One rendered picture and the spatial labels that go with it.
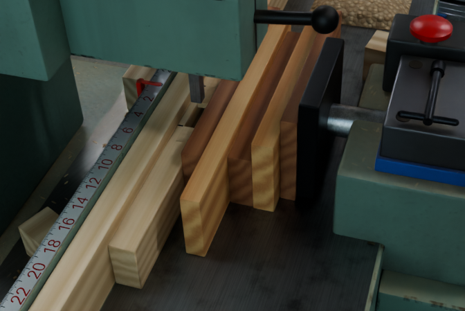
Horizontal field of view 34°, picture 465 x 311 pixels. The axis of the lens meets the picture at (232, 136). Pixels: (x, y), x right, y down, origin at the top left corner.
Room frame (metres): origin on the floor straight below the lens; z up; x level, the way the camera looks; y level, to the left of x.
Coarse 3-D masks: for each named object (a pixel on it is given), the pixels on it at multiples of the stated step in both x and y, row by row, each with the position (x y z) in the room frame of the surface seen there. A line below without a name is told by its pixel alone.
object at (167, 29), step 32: (64, 0) 0.47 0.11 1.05; (96, 0) 0.46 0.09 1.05; (128, 0) 0.45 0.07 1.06; (160, 0) 0.45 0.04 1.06; (192, 0) 0.44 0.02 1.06; (224, 0) 0.43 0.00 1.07; (256, 0) 0.46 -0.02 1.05; (96, 32) 0.46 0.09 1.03; (128, 32) 0.46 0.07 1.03; (160, 32) 0.45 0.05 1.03; (192, 32) 0.44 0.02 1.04; (224, 32) 0.43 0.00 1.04; (256, 32) 0.46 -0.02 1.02; (160, 64) 0.45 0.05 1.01; (192, 64) 0.44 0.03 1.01; (224, 64) 0.43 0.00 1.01
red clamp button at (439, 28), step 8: (424, 16) 0.46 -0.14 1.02; (432, 16) 0.46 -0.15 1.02; (416, 24) 0.46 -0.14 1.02; (424, 24) 0.45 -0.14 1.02; (432, 24) 0.45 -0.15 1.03; (440, 24) 0.45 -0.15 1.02; (448, 24) 0.45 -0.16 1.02; (416, 32) 0.45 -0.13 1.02; (424, 32) 0.45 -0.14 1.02; (432, 32) 0.44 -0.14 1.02; (440, 32) 0.44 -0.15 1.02; (448, 32) 0.45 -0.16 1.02; (424, 40) 0.44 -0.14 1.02; (432, 40) 0.44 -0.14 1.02; (440, 40) 0.44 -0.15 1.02
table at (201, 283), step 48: (288, 0) 0.71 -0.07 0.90; (432, 0) 0.69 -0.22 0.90; (336, 144) 0.47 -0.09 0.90; (240, 240) 0.37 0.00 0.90; (288, 240) 0.37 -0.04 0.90; (336, 240) 0.36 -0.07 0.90; (144, 288) 0.33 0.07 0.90; (192, 288) 0.33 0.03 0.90; (240, 288) 0.33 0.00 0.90; (288, 288) 0.32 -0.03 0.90; (336, 288) 0.32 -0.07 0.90; (384, 288) 0.34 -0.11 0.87; (432, 288) 0.34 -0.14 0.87
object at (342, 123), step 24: (336, 48) 0.47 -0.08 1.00; (312, 72) 0.44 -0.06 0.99; (336, 72) 0.46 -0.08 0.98; (312, 96) 0.42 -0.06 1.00; (336, 96) 0.47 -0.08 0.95; (312, 120) 0.40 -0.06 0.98; (336, 120) 0.43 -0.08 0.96; (312, 144) 0.40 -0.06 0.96; (312, 168) 0.40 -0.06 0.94; (312, 192) 0.40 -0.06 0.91
